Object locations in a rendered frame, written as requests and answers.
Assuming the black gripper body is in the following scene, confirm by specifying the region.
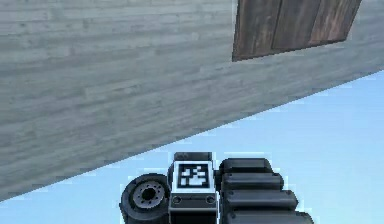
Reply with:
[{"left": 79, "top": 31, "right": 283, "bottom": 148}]
[{"left": 119, "top": 173, "right": 172, "bottom": 224}]

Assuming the brown wooden cabinet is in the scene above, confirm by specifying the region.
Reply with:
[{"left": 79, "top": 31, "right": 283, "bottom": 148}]
[{"left": 231, "top": 0, "right": 363, "bottom": 63}]

